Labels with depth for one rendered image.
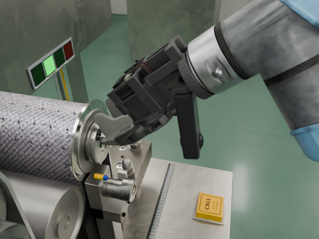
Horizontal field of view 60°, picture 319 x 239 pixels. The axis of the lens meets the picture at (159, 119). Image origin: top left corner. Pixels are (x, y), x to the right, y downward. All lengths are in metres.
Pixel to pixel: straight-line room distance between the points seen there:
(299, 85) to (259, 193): 1.83
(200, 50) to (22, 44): 0.62
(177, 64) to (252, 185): 1.85
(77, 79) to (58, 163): 1.02
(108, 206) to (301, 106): 0.38
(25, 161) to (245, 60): 0.39
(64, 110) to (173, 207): 0.47
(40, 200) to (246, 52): 0.35
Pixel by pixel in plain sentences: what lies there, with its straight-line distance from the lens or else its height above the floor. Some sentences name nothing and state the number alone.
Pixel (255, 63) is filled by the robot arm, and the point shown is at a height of 1.45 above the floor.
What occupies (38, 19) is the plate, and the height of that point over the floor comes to 1.32.
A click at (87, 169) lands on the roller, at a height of 1.22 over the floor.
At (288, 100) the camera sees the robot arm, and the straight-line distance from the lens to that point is 0.32.
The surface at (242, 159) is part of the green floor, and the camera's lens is 2.30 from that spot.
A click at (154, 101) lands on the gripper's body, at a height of 1.38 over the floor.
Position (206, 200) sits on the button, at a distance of 0.82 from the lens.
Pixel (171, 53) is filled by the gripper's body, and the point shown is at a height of 1.44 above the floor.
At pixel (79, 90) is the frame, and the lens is 1.51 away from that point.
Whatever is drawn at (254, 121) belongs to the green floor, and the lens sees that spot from 2.73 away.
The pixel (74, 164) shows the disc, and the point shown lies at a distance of 0.46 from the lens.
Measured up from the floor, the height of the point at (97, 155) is 1.25.
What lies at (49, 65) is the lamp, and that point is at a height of 1.19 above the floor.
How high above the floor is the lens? 1.58
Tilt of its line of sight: 37 degrees down
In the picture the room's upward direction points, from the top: straight up
